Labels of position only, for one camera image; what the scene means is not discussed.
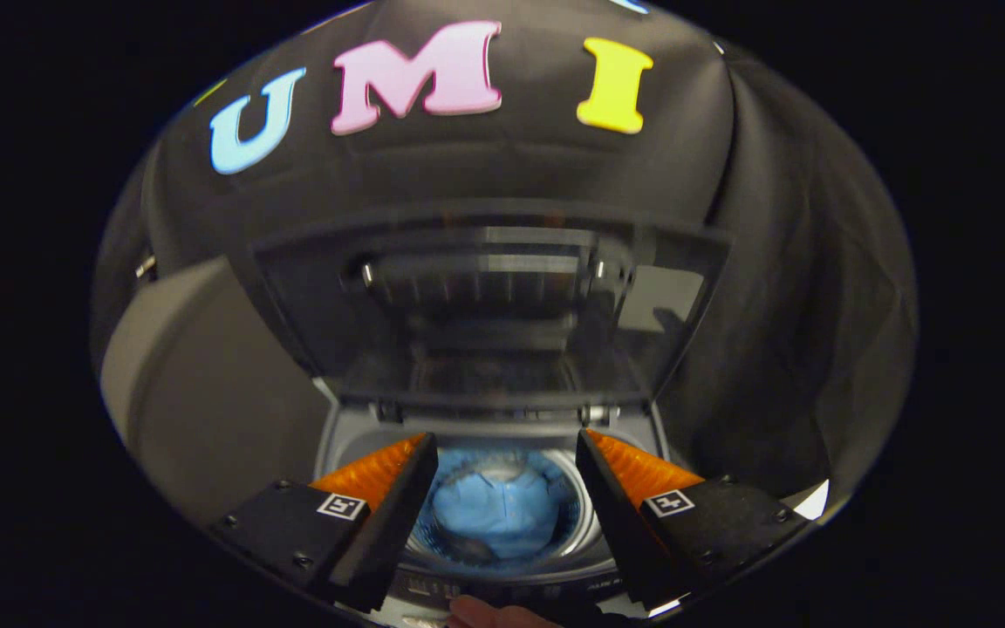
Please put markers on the dark glass washing machine lid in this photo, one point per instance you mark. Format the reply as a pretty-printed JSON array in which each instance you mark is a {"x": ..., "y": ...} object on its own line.
[{"x": 485, "y": 314}]

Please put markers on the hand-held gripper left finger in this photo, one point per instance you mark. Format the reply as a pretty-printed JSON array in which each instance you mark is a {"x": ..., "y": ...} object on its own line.
[{"x": 398, "y": 523}]

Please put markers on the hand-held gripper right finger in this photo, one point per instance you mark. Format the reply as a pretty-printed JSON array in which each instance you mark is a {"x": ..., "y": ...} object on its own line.
[{"x": 611, "y": 523}]

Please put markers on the silver clip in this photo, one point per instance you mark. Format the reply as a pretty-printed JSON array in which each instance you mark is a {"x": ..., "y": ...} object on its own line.
[{"x": 146, "y": 266}]

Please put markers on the grey side table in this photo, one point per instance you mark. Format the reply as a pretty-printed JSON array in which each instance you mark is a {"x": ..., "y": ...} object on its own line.
[{"x": 206, "y": 392}]

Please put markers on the light blue polo shirt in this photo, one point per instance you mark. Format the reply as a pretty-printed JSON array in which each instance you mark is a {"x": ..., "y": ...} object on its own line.
[{"x": 494, "y": 515}]

